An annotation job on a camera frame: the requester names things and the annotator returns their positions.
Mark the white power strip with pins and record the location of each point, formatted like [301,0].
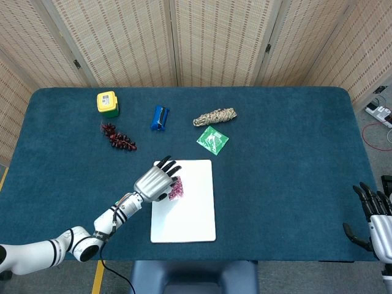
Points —
[379,113]

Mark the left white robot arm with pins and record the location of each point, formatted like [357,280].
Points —
[104,222]

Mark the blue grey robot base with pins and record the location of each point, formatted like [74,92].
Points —
[196,275]

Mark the blue table cloth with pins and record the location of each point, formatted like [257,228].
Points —
[275,183]

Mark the dark red grape bunch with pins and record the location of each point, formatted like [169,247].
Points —
[119,141]

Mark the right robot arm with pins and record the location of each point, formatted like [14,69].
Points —
[386,274]

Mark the yellow lidded green container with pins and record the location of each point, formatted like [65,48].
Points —
[107,102]

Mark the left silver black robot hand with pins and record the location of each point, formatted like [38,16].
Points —
[153,183]

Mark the green foil sachet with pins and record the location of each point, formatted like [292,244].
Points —
[212,140]

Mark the blue snack packet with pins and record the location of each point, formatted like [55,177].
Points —
[159,118]

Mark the dark metal screen hinge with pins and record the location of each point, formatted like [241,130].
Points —
[268,48]
[77,63]

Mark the woven folding screen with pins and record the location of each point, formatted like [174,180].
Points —
[214,46]

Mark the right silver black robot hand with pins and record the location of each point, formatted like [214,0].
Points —
[381,232]

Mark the pink patterned packet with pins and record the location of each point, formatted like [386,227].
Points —
[177,191]

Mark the white board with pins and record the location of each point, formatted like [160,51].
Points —
[190,214]

